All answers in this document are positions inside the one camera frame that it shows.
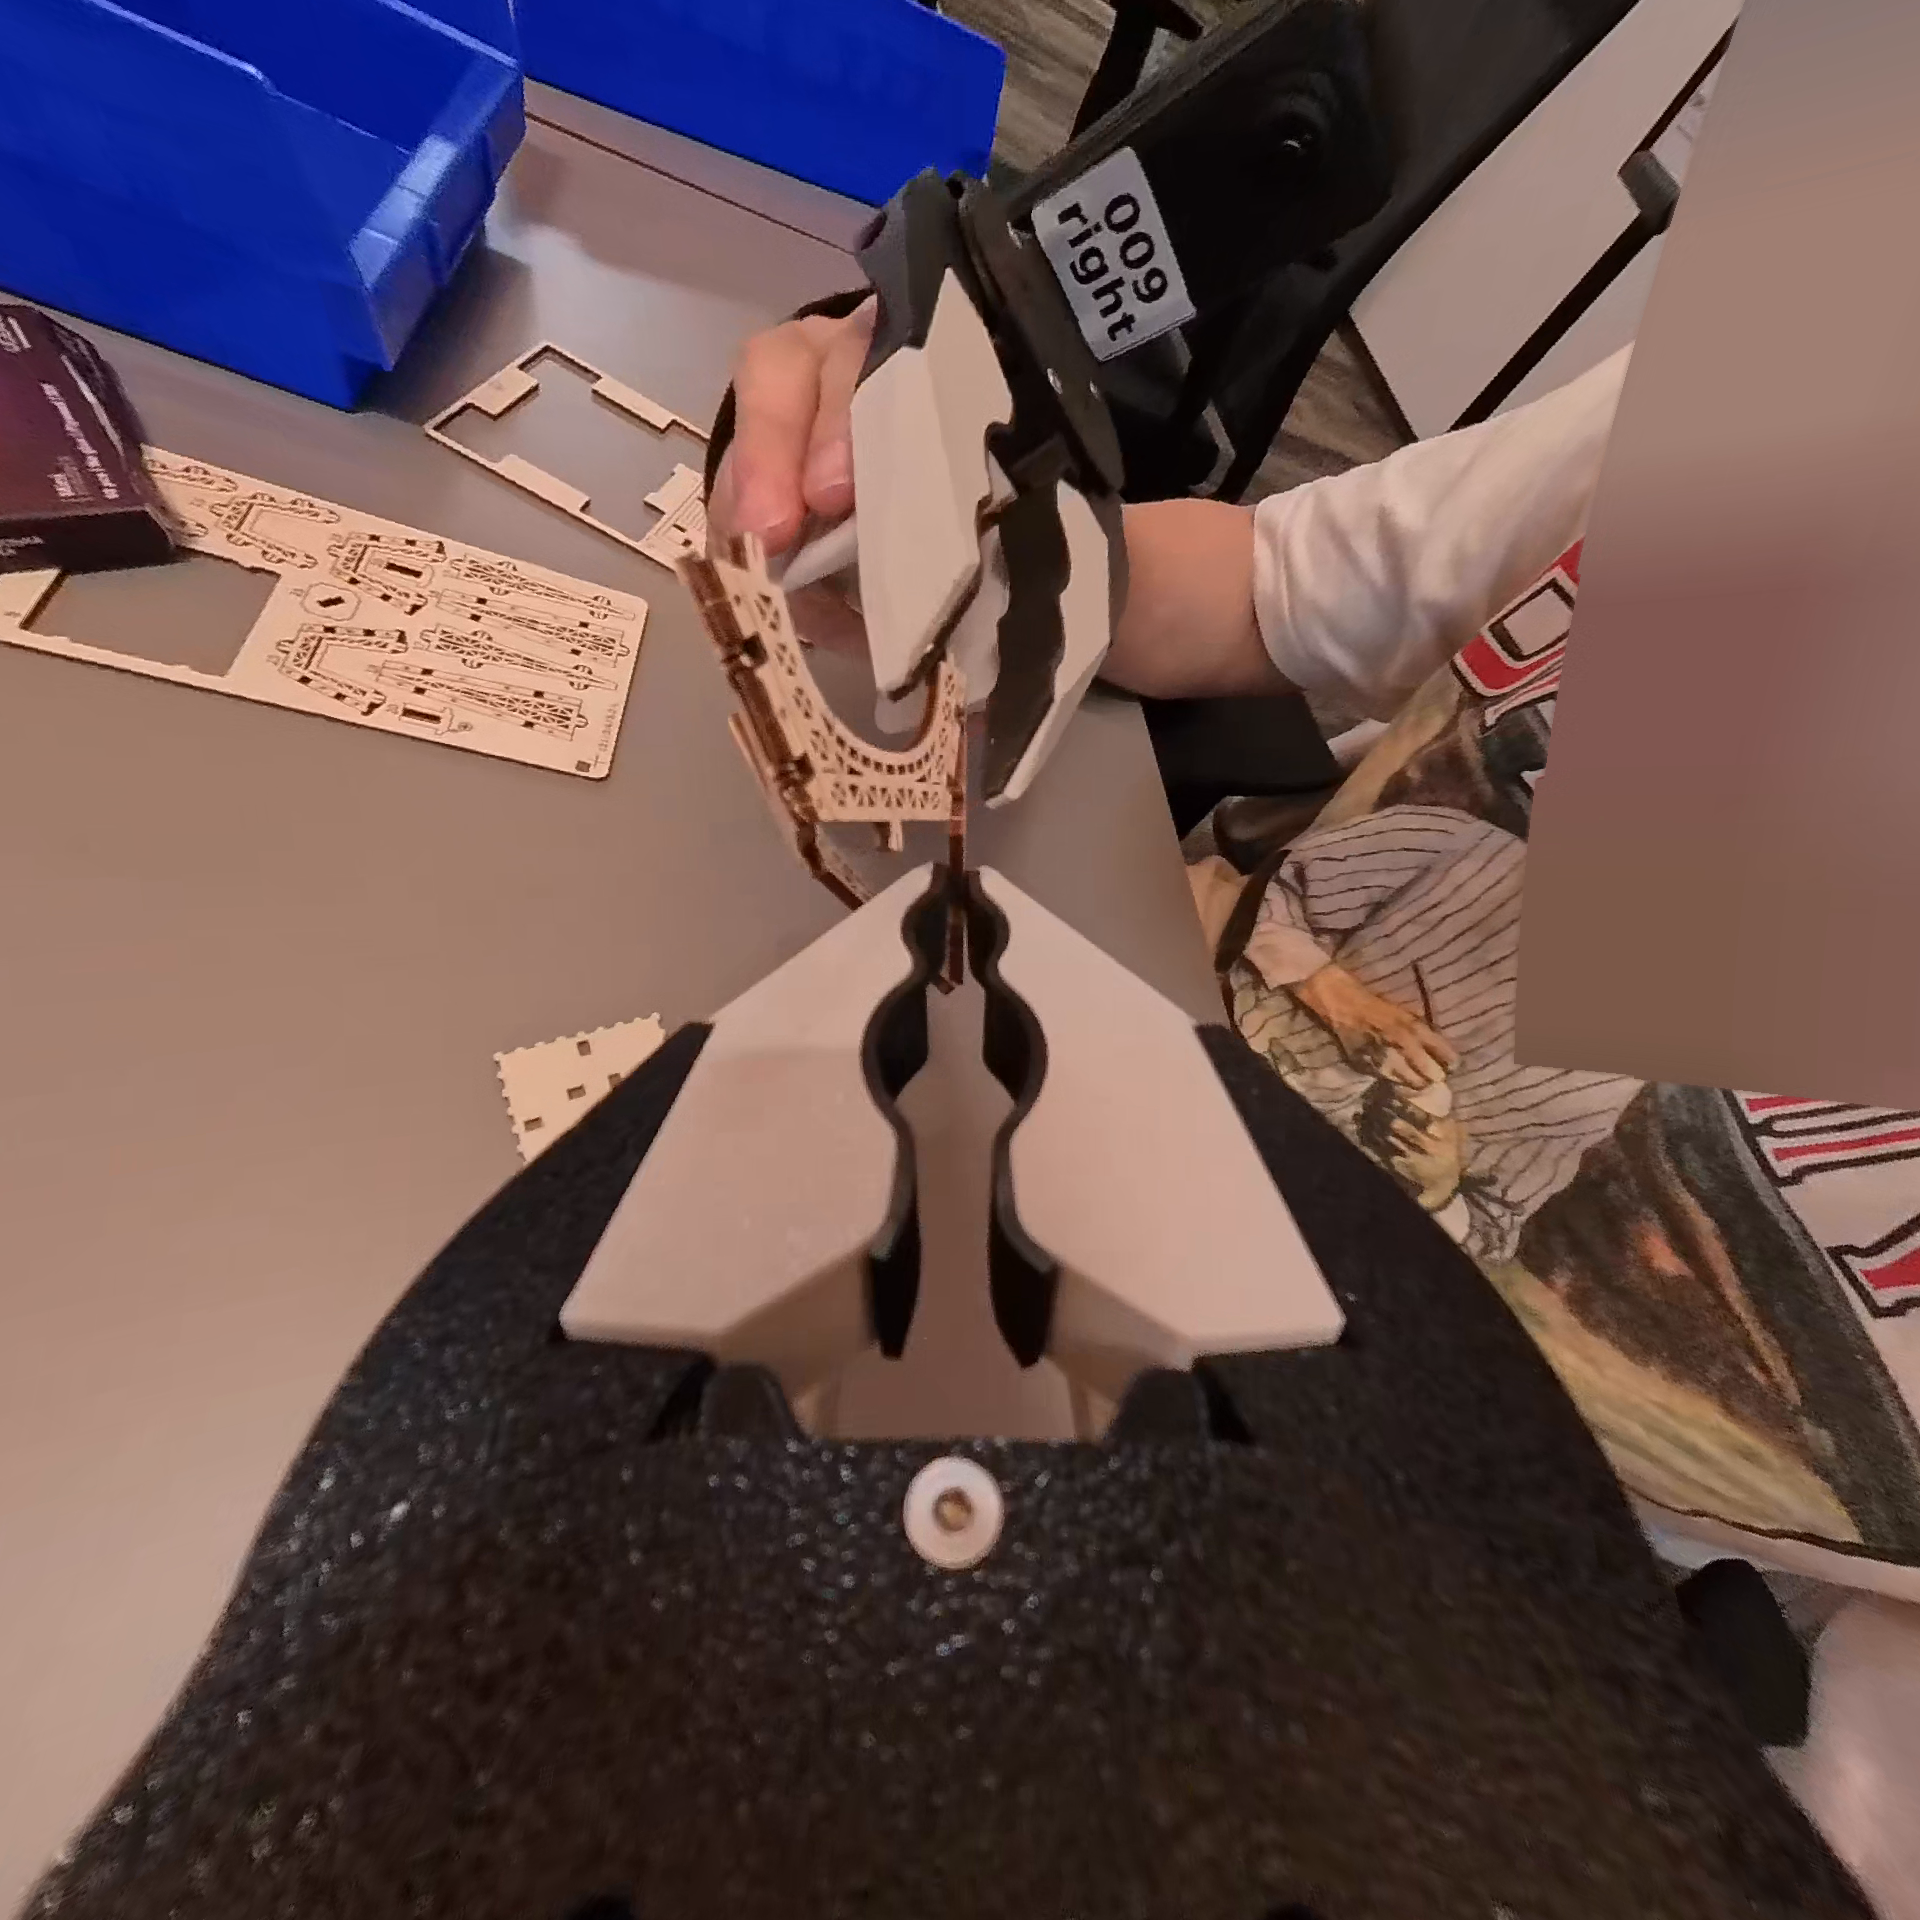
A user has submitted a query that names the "empty wooden frame sheet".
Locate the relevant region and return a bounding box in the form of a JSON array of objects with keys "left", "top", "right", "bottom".
[{"left": 423, "top": 343, "right": 724, "bottom": 575}]

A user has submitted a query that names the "thin wooden tower panel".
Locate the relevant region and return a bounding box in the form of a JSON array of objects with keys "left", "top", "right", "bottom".
[{"left": 928, "top": 815, "right": 974, "bottom": 996}]

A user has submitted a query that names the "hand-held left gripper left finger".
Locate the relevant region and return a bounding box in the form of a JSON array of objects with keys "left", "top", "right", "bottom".
[{"left": 559, "top": 863, "right": 954, "bottom": 1368}]

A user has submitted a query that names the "person's right hand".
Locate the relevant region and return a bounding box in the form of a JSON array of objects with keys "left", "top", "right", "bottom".
[{"left": 703, "top": 303, "right": 876, "bottom": 663}]

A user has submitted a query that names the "toothed square wooden plate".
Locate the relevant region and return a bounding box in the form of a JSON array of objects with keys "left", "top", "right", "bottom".
[{"left": 494, "top": 1011, "right": 672, "bottom": 1163}]

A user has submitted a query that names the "wooden laser-cut parts sheet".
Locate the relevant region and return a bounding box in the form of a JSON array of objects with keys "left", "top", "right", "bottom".
[{"left": 0, "top": 440, "right": 652, "bottom": 783}]

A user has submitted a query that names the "person's right forearm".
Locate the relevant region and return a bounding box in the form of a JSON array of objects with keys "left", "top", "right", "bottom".
[{"left": 1095, "top": 344, "right": 1642, "bottom": 710}]

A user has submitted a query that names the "dark purple box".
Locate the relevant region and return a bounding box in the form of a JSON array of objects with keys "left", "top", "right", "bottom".
[{"left": 0, "top": 300, "right": 182, "bottom": 574}]

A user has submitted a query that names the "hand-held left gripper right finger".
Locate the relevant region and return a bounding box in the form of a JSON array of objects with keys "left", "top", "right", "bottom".
[{"left": 957, "top": 867, "right": 1347, "bottom": 1374}]

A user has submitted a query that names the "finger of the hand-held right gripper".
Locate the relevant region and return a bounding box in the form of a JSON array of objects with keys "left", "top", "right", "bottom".
[
  {"left": 957, "top": 449, "right": 1132, "bottom": 811},
  {"left": 847, "top": 273, "right": 1024, "bottom": 702}
]

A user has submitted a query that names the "wooden lattice tower model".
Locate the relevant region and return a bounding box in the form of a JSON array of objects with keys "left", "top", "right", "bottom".
[{"left": 675, "top": 532, "right": 976, "bottom": 905}]

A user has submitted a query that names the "blue plastic bin white label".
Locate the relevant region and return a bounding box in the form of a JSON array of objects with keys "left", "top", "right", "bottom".
[{"left": 0, "top": 0, "right": 528, "bottom": 411}]

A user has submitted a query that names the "grey desk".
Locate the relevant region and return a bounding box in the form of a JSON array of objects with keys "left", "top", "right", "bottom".
[{"left": 0, "top": 75, "right": 1226, "bottom": 1920}]

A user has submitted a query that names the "person's printed shirt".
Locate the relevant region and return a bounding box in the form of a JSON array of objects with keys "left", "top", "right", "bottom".
[{"left": 1182, "top": 526, "right": 1920, "bottom": 1569}]

